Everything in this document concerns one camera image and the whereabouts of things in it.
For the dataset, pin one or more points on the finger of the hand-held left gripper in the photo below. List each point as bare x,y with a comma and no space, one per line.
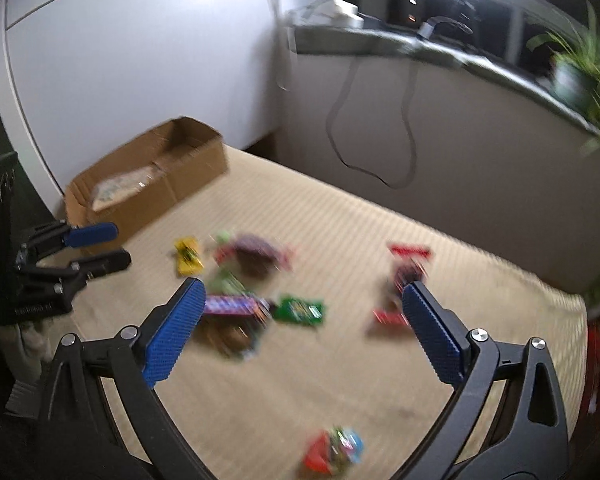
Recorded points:
107,260
92,233

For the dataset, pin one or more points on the colourful snack packet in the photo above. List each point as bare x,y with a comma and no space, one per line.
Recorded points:
332,452

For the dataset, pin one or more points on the red object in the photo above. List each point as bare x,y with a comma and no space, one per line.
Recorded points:
593,360

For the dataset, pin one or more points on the cardboard box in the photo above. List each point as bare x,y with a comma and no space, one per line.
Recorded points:
190,170

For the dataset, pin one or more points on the grey stone window sill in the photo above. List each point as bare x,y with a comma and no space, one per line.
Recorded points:
430,47

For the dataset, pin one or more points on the pale clear snack bag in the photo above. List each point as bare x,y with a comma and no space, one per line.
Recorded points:
120,187

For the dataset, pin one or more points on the small pale green candy packet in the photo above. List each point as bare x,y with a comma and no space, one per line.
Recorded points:
222,237

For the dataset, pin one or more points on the light green candy packet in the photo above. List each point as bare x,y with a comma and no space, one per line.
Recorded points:
226,282

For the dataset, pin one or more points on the white wardrobe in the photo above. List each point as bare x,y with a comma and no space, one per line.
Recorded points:
130,60

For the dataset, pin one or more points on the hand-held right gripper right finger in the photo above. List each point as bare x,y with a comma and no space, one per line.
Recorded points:
435,330

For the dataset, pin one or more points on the spider plant in pot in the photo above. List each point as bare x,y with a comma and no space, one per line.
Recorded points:
575,80

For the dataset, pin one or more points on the red-ended dark snack packet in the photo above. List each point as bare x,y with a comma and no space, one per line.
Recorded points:
405,272

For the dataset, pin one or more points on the beige striped bed mat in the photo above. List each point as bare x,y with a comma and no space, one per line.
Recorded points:
330,375

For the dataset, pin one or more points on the yellow snack packet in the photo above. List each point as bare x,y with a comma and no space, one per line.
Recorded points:
187,256

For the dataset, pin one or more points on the white bundle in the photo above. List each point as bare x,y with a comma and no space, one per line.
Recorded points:
342,12

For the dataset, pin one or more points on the brown chocolate bar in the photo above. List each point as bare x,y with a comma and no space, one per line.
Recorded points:
255,255
230,310

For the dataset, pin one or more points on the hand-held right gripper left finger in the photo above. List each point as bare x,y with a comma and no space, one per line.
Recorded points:
175,330

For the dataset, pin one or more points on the dark green snack packet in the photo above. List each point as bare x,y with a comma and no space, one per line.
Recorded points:
300,310

